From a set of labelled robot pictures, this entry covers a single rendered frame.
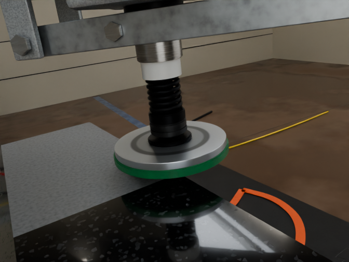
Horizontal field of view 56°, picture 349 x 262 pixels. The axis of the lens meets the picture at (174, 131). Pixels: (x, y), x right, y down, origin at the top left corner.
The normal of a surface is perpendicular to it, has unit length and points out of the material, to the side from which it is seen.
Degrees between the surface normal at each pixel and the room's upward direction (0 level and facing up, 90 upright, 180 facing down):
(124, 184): 0
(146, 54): 90
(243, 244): 0
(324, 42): 90
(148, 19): 90
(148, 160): 0
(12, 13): 90
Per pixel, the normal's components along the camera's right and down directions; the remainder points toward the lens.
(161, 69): 0.07, 0.33
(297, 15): -0.22, 0.36
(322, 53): -0.88, 0.25
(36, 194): -0.11, -0.94
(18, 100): 0.46, 0.25
